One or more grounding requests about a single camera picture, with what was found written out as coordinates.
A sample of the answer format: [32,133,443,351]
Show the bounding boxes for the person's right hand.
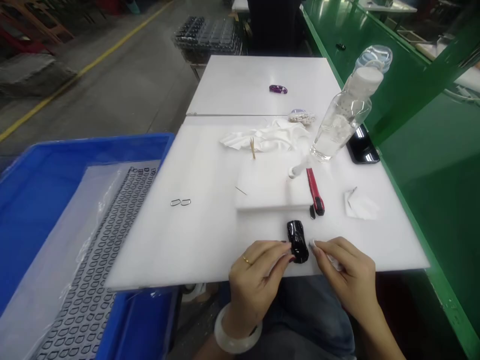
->
[308,236,380,320]

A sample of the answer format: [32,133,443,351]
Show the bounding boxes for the person's left hand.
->
[227,239,298,332]

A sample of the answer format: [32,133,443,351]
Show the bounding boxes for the small white cloth piece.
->
[325,254,344,273]

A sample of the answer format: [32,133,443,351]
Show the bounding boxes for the black toy car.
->
[286,219,311,265]

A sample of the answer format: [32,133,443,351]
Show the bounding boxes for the person's legs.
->
[194,276,357,360]

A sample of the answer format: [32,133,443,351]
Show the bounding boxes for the white paper piece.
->
[343,186,381,220]

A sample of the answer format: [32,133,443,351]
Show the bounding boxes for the large white foam board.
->
[102,122,431,292]

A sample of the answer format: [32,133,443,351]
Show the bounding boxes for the red utility knife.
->
[305,167,326,217]

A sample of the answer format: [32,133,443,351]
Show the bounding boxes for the white foam block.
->
[235,156,314,212]

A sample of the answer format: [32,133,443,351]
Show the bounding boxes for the small white tube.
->
[287,157,313,181]

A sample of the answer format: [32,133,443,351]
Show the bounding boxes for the black smartphone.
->
[344,125,381,165]

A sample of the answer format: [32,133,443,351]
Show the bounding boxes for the crumpled white cloth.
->
[218,118,313,155]

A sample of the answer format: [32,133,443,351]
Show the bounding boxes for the plastic sheet of black frames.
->
[0,164,159,360]

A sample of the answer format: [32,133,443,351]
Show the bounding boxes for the clear water bottle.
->
[309,67,385,163]

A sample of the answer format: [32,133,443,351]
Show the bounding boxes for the bag of small white parts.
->
[288,108,316,126]

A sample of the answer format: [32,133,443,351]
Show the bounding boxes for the white table board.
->
[185,55,344,117]

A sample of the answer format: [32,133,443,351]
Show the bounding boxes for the blue label plastic bottle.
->
[353,44,394,73]

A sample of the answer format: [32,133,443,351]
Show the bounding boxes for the blue plastic crate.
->
[0,132,178,360]

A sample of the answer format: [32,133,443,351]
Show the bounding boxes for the stack of clear plastic trays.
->
[172,15,244,63]

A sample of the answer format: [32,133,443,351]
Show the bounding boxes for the wooden pallets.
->
[0,0,76,45]

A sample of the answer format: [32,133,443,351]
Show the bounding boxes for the green conveyor frame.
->
[299,0,480,360]

